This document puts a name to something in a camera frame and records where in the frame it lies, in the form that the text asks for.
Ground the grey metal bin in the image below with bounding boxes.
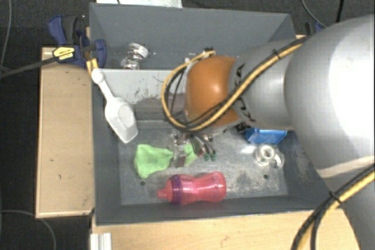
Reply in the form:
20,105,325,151
88,2,333,226

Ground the clear glass stopper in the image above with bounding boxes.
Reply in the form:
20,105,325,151
120,42,149,70

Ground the clear glass cup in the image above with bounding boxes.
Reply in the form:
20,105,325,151
252,144,285,168

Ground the blue box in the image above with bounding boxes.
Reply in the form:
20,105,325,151
244,127,288,146

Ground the white plastic scoop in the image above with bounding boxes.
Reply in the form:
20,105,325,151
91,68,139,145

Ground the pink baby bottle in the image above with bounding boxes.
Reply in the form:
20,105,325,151
156,171,227,206

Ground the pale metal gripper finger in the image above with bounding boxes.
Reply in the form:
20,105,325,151
172,133,183,160
178,143,189,168

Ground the pale wood board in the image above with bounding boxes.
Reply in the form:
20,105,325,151
35,46,96,219

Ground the green cloth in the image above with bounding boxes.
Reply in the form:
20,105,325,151
134,143,200,180

